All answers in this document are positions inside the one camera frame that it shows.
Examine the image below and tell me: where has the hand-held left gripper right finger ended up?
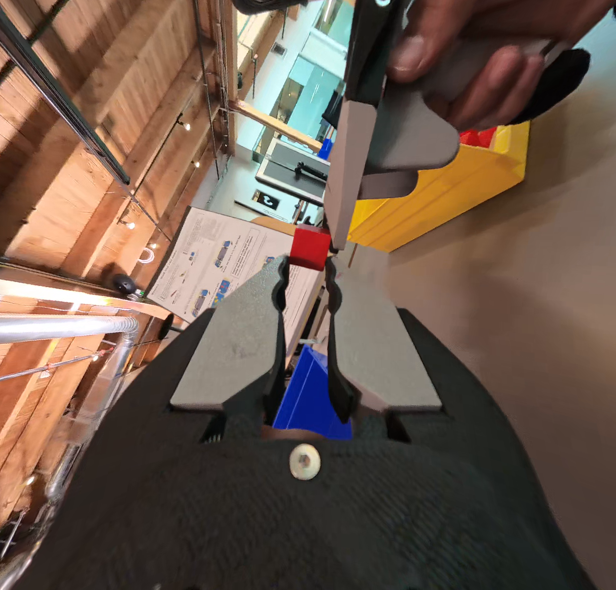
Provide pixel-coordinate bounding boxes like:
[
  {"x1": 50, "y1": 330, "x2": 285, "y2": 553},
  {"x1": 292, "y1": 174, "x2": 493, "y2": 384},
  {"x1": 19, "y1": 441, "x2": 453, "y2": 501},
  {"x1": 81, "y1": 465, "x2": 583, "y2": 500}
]
[{"x1": 325, "y1": 257, "x2": 443, "y2": 424}]

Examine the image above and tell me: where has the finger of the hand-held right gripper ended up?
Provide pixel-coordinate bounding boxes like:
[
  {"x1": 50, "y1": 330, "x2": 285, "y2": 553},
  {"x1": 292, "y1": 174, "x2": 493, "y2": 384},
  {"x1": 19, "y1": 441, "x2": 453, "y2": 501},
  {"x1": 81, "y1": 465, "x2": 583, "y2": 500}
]
[
  {"x1": 357, "y1": 170, "x2": 420, "y2": 202},
  {"x1": 322, "y1": 98, "x2": 377, "y2": 253}
]

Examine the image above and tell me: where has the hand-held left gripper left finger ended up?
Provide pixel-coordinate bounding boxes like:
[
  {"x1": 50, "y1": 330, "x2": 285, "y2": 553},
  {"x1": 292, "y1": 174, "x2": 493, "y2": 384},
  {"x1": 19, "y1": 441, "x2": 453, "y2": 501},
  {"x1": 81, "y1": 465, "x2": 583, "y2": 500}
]
[{"x1": 169, "y1": 255, "x2": 290, "y2": 424}]

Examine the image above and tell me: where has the yellow plastic bin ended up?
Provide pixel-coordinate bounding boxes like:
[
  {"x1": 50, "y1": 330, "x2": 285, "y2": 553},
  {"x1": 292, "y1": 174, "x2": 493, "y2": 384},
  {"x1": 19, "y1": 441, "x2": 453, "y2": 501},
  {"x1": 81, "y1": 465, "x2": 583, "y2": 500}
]
[{"x1": 346, "y1": 120, "x2": 531, "y2": 254}]

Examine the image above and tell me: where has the small red wooden cube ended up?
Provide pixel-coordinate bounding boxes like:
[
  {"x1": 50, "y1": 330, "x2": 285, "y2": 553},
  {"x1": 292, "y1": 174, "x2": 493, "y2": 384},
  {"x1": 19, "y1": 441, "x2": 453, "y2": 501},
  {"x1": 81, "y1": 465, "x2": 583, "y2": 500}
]
[{"x1": 290, "y1": 224, "x2": 332, "y2": 269}]

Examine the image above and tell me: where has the blue plastic bin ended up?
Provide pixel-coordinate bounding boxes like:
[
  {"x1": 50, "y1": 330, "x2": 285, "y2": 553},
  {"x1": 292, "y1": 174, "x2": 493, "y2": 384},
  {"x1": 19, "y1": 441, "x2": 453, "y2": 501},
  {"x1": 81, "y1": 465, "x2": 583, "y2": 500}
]
[{"x1": 272, "y1": 344, "x2": 354, "y2": 440}]

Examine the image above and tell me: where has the red two-stud plastic brick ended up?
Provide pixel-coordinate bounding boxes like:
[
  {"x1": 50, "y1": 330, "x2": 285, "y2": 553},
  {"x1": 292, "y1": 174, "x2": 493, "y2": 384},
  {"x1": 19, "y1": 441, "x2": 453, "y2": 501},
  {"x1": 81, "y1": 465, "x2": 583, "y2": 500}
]
[{"x1": 459, "y1": 127, "x2": 499, "y2": 147}]

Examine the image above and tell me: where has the person's right hand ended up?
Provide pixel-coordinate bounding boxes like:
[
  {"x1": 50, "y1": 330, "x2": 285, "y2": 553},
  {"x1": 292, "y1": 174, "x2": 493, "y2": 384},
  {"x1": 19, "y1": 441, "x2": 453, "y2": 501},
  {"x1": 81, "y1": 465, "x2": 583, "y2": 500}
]
[{"x1": 386, "y1": 0, "x2": 616, "y2": 132}]

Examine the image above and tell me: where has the black panel tripod stand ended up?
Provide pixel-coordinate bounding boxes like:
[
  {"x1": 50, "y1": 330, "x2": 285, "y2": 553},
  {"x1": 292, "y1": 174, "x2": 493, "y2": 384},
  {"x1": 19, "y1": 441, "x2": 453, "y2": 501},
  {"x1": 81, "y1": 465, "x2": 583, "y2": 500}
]
[{"x1": 294, "y1": 161, "x2": 333, "y2": 181}]

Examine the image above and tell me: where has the grey framed panel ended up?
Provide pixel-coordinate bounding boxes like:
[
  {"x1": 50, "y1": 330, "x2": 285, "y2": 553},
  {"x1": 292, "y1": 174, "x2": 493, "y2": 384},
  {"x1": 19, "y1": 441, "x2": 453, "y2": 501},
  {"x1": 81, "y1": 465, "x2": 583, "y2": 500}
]
[{"x1": 255, "y1": 136, "x2": 333, "y2": 206}]

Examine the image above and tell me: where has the black floor lamp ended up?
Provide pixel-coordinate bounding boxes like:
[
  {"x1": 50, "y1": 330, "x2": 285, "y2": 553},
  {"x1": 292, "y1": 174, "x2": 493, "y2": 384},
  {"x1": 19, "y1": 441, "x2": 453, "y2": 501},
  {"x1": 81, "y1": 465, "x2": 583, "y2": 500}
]
[{"x1": 159, "y1": 312, "x2": 188, "y2": 338}]

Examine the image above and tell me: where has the printed instruction sheet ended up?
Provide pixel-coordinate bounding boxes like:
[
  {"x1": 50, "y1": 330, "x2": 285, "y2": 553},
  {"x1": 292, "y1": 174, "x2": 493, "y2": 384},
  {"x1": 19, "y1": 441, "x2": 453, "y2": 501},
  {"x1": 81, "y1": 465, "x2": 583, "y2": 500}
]
[{"x1": 147, "y1": 207, "x2": 325, "y2": 360}]

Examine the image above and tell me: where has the metal ceiling pipe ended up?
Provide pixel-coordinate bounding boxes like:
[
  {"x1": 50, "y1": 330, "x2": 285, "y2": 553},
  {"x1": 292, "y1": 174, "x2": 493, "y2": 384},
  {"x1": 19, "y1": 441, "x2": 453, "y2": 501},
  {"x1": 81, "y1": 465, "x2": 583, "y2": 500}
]
[{"x1": 0, "y1": 313, "x2": 140, "y2": 345}]

